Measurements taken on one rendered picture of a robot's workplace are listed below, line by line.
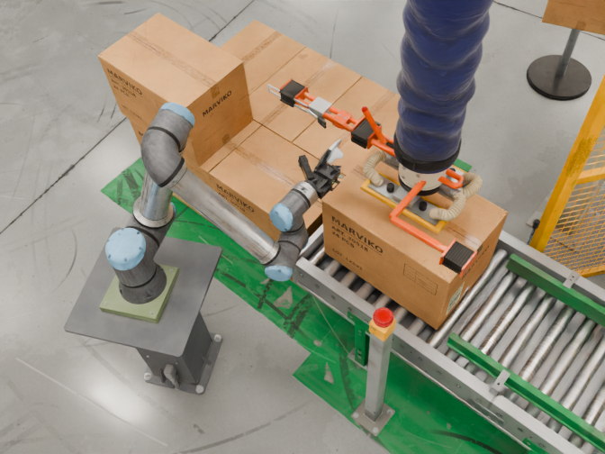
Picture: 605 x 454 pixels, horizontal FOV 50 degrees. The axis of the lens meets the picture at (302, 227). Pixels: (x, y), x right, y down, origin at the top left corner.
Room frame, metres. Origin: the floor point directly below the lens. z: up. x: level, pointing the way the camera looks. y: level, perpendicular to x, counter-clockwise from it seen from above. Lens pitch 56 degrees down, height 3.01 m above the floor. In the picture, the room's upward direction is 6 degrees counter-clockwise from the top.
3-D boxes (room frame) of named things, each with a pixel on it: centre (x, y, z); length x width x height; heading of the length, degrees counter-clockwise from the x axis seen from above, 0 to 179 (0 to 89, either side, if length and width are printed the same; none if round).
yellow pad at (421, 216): (1.35, -0.38, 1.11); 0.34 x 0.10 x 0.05; 46
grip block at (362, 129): (1.60, -0.27, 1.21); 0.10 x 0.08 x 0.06; 136
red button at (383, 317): (0.93, -0.24, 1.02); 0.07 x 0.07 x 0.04
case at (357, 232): (1.43, -0.44, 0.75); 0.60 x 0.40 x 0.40; 44
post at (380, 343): (0.93, -0.24, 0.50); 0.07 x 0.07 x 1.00; 45
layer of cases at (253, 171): (2.39, 0.08, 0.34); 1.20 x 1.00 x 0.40; 45
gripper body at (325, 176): (1.39, -0.08, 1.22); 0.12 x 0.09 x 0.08; 136
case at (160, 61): (2.43, 0.55, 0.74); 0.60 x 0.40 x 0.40; 44
